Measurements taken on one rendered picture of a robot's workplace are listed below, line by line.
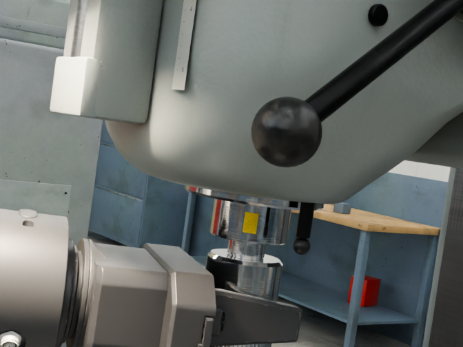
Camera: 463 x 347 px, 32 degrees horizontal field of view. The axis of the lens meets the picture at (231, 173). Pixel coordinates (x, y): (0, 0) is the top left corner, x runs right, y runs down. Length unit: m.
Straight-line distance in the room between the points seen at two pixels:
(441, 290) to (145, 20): 0.53
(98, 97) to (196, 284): 0.11
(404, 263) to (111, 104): 5.66
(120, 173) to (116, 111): 7.79
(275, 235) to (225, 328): 0.06
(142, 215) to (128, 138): 7.33
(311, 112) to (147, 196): 7.43
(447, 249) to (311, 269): 5.92
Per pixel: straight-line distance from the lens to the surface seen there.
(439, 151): 0.53
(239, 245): 0.48
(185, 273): 0.44
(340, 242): 6.51
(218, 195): 0.45
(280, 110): 0.33
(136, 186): 7.90
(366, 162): 0.44
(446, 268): 0.86
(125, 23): 0.42
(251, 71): 0.39
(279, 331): 0.48
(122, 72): 0.41
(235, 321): 0.47
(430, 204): 5.89
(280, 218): 0.48
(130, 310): 0.44
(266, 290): 0.48
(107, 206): 8.41
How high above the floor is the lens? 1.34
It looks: 3 degrees down
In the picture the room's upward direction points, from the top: 8 degrees clockwise
